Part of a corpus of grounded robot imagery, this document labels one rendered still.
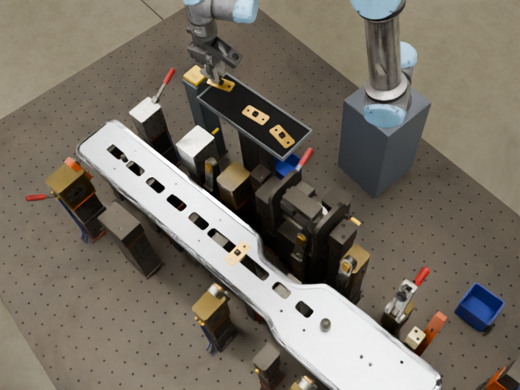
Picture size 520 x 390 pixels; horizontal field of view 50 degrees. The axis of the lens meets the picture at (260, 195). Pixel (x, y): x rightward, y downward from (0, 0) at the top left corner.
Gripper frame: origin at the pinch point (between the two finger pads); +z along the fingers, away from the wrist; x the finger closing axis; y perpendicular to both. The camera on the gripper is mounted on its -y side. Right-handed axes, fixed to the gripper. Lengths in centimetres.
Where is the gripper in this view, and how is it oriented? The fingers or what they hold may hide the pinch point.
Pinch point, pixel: (220, 79)
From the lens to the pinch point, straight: 178.5
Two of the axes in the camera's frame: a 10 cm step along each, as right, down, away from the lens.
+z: 0.7, 5.0, 8.7
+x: -4.6, 7.8, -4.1
